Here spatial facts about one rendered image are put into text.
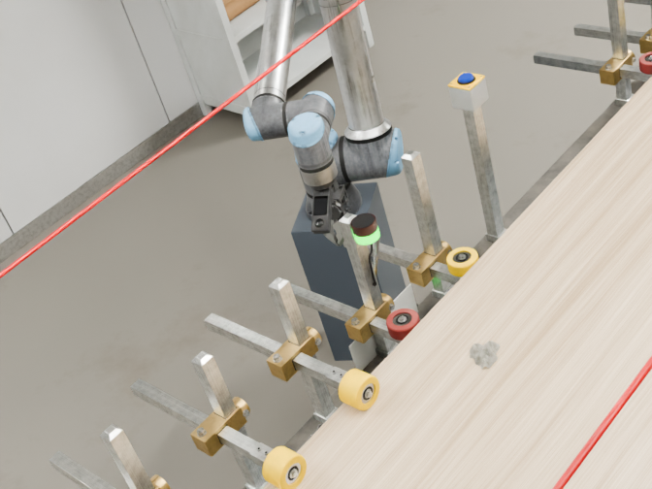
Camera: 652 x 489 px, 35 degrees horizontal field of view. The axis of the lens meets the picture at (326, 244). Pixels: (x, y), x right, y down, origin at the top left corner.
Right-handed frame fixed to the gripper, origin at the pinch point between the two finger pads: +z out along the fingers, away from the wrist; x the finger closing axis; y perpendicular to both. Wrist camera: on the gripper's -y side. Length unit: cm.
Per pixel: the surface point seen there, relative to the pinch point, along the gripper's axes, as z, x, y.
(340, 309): 6.1, -4.0, -19.3
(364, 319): 5.1, -11.8, -24.0
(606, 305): 2, -70, -23
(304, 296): 6.1, 7.3, -13.9
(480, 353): 0, -44, -40
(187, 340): 92, 101, 58
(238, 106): 79, 127, 210
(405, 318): 1.6, -23.7, -27.5
